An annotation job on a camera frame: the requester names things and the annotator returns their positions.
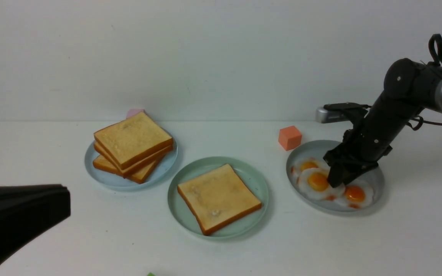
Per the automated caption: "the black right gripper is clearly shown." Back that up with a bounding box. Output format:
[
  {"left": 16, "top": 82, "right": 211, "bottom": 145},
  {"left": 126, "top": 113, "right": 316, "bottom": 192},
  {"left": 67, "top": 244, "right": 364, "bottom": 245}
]
[{"left": 324, "top": 129, "right": 392, "bottom": 187}]

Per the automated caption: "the fried egg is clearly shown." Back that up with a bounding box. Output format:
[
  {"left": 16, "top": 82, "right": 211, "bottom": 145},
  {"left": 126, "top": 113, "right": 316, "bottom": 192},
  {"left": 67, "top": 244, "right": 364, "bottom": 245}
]
[
  {"left": 290, "top": 157, "right": 330, "bottom": 177},
  {"left": 296, "top": 168, "right": 345, "bottom": 201},
  {"left": 334, "top": 179, "right": 375, "bottom": 209}
]

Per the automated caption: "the toast slice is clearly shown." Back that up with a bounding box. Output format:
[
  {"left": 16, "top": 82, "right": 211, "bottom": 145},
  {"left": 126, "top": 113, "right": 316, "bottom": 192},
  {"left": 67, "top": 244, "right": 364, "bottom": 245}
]
[
  {"left": 177, "top": 164, "right": 263, "bottom": 236},
  {"left": 93, "top": 142, "right": 173, "bottom": 178},
  {"left": 94, "top": 112, "right": 173, "bottom": 168},
  {"left": 92, "top": 155, "right": 163, "bottom": 184}
]

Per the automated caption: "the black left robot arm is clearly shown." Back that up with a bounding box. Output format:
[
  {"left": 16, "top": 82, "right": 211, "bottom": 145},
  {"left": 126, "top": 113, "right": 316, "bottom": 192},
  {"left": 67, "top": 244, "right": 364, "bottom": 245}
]
[{"left": 0, "top": 184, "right": 71, "bottom": 264}]

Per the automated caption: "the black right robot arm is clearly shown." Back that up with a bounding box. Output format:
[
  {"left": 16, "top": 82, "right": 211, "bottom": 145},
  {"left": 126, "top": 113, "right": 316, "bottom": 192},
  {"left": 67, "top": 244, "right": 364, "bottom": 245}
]
[{"left": 324, "top": 58, "right": 442, "bottom": 187}]

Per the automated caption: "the grey egg plate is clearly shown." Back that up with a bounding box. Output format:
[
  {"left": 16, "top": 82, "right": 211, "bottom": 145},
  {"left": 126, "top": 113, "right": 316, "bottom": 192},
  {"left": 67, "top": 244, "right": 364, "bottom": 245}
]
[{"left": 286, "top": 140, "right": 385, "bottom": 217}]

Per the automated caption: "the orange cube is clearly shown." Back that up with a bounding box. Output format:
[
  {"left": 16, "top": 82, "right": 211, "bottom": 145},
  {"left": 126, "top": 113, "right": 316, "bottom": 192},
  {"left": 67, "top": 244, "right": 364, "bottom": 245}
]
[{"left": 278, "top": 125, "right": 302, "bottom": 151}]

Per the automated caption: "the green centre plate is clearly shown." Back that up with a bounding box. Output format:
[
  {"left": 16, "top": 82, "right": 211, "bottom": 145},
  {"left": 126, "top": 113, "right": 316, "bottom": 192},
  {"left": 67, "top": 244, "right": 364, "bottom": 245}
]
[{"left": 167, "top": 156, "right": 270, "bottom": 240}]

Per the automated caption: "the light blue bread plate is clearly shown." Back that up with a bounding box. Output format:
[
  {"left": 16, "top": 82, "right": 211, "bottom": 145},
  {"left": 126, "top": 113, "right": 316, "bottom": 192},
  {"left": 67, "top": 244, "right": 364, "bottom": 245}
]
[{"left": 84, "top": 138, "right": 179, "bottom": 192}]

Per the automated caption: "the pink cube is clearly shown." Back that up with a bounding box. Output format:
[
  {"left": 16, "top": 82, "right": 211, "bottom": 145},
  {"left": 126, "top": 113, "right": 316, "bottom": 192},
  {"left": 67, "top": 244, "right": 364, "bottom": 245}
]
[{"left": 126, "top": 108, "right": 145, "bottom": 119}]

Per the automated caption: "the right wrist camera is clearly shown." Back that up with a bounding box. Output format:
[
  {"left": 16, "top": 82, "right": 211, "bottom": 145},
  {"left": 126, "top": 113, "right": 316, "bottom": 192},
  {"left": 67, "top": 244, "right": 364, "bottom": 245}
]
[{"left": 315, "top": 102, "right": 371, "bottom": 124}]

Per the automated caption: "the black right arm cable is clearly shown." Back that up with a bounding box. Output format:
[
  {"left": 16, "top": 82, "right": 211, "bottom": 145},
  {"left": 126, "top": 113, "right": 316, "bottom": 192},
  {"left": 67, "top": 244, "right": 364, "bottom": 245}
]
[{"left": 407, "top": 34, "right": 442, "bottom": 131}]

